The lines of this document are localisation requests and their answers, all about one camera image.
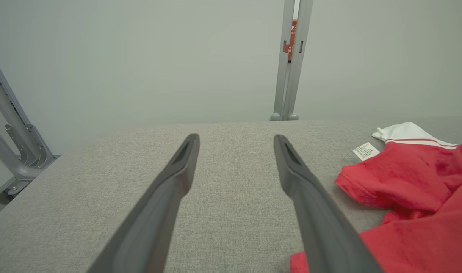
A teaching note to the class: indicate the grey partition post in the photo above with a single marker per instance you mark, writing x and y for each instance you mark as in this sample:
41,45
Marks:
287,83

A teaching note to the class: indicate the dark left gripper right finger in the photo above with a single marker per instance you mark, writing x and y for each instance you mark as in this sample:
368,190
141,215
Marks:
321,227

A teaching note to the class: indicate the red and white jersey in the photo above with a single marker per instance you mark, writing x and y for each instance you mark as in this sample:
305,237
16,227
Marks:
416,197

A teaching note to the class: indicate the grey metal frame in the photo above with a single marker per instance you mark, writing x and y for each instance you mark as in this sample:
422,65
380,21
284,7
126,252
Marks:
14,151

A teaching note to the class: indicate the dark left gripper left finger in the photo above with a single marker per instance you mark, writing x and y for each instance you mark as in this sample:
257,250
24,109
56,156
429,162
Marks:
155,212

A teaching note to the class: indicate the red wall sign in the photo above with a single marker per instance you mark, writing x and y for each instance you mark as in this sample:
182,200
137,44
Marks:
291,43

